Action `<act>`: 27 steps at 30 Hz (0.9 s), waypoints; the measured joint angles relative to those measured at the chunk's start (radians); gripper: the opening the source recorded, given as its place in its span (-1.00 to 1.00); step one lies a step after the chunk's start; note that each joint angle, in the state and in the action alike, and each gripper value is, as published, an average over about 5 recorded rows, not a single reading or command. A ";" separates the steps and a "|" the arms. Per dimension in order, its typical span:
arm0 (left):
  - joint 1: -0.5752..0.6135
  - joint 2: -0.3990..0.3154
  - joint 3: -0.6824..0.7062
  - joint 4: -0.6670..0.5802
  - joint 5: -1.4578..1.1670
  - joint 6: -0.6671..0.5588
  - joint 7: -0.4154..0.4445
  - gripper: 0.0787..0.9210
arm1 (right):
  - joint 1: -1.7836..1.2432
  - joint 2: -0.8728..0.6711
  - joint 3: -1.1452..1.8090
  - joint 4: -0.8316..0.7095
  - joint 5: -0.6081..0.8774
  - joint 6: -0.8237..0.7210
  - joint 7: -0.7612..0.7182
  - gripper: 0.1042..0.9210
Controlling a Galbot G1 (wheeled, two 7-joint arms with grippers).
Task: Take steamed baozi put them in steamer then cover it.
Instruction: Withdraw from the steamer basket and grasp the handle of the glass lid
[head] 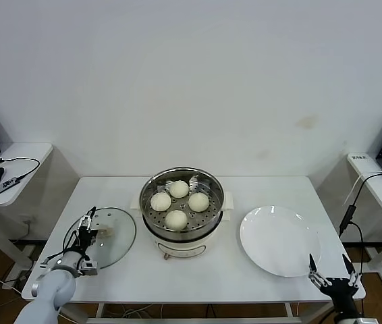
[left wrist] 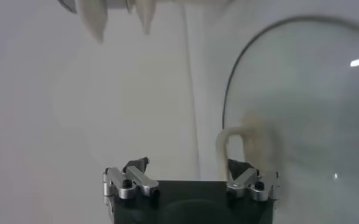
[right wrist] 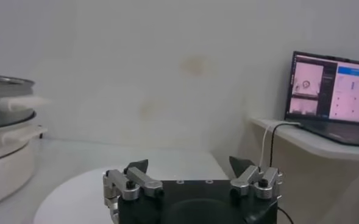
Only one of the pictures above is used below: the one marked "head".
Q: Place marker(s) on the cream electric cooker pot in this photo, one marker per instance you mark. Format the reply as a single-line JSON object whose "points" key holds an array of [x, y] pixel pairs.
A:
{"points": [[181, 246]]}

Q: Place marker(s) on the small label sticker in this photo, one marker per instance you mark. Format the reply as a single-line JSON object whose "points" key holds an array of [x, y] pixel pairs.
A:
{"points": [[359, 157]]}

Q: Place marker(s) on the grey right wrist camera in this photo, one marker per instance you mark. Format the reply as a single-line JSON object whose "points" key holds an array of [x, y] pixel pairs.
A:
{"points": [[359, 320]]}

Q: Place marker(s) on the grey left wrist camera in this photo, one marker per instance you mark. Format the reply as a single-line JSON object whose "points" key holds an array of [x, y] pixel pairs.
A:
{"points": [[88, 268]]}

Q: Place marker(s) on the white side table with mouse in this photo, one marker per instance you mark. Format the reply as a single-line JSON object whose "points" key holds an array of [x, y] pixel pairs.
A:
{"points": [[25, 152]]}

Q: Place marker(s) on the stainless steel steamer basket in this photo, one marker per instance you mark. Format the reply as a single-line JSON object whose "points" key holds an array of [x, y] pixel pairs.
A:
{"points": [[211, 189]]}

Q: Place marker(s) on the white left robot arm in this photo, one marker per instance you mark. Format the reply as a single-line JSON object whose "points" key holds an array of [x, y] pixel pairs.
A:
{"points": [[56, 287]]}

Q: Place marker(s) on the grey usb hub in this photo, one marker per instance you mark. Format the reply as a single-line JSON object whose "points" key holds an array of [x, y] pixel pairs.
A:
{"points": [[8, 184]]}

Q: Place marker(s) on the white side table with label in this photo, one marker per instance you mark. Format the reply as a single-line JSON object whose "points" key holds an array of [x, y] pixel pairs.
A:
{"points": [[376, 192]]}

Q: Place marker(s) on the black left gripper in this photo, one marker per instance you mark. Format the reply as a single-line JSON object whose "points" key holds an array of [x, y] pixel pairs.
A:
{"points": [[85, 239]]}

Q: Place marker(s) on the white table frame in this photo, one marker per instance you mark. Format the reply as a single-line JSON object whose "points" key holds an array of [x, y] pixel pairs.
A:
{"points": [[194, 321]]}

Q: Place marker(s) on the white round plate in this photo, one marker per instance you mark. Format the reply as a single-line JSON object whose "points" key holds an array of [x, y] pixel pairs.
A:
{"points": [[278, 239]]}

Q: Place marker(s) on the white steamed baozi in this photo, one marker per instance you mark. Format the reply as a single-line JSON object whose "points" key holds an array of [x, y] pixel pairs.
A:
{"points": [[179, 189], [198, 202], [176, 219], [160, 202]]}

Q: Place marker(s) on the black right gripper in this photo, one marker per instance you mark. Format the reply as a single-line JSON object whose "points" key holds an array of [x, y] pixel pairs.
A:
{"points": [[342, 297]]}

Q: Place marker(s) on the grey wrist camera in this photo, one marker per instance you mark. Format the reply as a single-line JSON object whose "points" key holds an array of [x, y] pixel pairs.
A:
{"points": [[88, 268], [359, 320]]}

